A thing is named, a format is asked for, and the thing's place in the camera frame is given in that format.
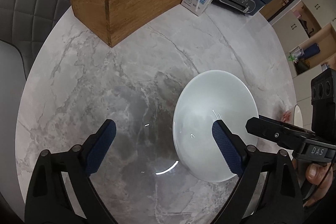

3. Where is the grey white bowl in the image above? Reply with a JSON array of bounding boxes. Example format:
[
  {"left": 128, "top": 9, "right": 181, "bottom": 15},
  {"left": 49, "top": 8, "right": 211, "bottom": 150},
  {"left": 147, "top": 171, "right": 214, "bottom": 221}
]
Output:
[{"left": 173, "top": 70, "right": 258, "bottom": 182}]

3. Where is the red patterned white bowl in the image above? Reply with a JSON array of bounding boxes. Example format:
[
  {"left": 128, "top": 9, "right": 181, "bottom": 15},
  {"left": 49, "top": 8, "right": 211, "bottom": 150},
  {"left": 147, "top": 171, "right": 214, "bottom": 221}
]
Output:
[{"left": 280, "top": 105, "right": 303, "bottom": 127}]

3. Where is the right hand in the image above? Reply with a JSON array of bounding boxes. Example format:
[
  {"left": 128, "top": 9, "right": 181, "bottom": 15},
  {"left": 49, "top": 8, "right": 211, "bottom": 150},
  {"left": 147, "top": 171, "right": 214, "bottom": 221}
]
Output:
[{"left": 303, "top": 162, "right": 333, "bottom": 206}]

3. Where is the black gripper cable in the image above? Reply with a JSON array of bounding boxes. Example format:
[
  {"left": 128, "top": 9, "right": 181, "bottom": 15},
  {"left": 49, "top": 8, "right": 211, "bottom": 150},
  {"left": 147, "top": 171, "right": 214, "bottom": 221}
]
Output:
[{"left": 300, "top": 160, "right": 336, "bottom": 208}]

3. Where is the beige wall cabinet unit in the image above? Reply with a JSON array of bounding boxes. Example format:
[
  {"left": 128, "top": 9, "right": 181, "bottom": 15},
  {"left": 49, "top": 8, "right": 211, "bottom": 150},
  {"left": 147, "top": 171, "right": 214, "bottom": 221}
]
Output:
[{"left": 261, "top": 0, "right": 335, "bottom": 115}]

